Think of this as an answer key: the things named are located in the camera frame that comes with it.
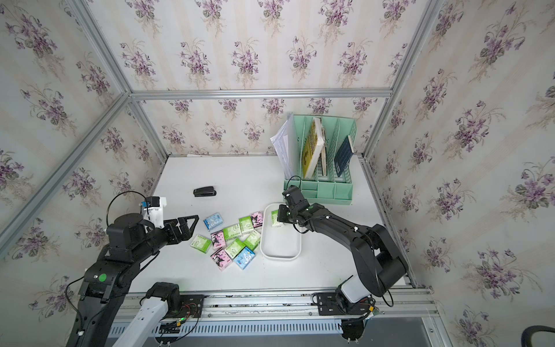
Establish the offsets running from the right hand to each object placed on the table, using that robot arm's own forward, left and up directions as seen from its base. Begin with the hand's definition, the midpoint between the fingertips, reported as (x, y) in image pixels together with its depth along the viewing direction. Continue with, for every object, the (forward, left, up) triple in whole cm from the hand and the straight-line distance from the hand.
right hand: (281, 214), depth 89 cm
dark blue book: (+31, -30, +4) cm, 44 cm away
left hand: (-13, +29, +18) cm, 36 cm away
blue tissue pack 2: (-17, +14, -5) cm, 23 cm away
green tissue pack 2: (-3, +15, -4) cm, 16 cm away
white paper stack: (+24, -1, +19) cm, 31 cm away
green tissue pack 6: (-13, +19, -4) cm, 23 cm away
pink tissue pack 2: (-10, +26, -4) cm, 28 cm away
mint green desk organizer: (+28, -20, +6) cm, 34 cm away
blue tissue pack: (-2, +29, -4) cm, 30 cm away
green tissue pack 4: (-10, +12, -4) cm, 16 cm away
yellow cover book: (+27, -14, +16) cm, 34 cm away
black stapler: (+15, +38, -5) cm, 41 cm away
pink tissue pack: (0, +11, -5) cm, 12 cm away
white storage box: (-10, +1, -5) cm, 12 cm away
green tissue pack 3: (-6, +21, -4) cm, 22 cm away
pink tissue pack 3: (-17, +23, -5) cm, 29 cm away
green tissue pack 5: (-11, +32, -5) cm, 35 cm away
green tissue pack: (0, +3, -2) cm, 4 cm away
